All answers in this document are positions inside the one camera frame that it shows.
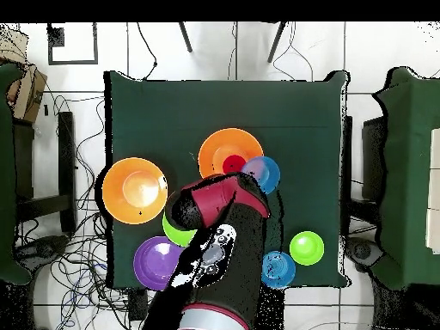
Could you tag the black bench frame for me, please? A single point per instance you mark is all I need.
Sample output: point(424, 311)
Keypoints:
point(66, 154)

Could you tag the white boxes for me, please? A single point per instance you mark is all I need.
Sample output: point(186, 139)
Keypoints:
point(433, 189)

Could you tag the purple plastic bowl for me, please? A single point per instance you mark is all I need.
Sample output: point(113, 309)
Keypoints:
point(154, 263)

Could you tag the large orange plastic bowl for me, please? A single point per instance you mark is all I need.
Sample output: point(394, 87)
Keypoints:
point(220, 144)
point(134, 190)

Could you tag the cardboard box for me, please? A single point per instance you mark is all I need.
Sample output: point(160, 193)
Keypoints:
point(27, 89)

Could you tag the green cloth side table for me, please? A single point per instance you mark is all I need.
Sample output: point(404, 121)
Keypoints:
point(409, 172)
point(7, 172)

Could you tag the dark green tablecloth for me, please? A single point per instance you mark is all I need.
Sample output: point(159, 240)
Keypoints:
point(223, 110)

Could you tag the medium green plastic bowl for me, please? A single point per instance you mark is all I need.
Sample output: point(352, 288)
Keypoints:
point(175, 237)

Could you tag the black floor frame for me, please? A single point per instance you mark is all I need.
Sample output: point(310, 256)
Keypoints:
point(73, 62)

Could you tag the black power strip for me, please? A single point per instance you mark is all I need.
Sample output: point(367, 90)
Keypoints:
point(138, 304)

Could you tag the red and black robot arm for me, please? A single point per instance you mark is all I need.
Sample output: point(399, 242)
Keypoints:
point(237, 257)

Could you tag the black tripod leg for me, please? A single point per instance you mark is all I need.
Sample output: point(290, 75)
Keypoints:
point(276, 43)
point(185, 37)

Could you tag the red plastic cup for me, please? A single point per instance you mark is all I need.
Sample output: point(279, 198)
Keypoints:
point(233, 163)

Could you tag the small blue plastic bowl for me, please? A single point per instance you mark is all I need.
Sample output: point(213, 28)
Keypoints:
point(280, 270)
point(266, 173)

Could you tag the small green plastic bowl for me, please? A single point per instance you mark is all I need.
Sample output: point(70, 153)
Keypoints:
point(306, 248)

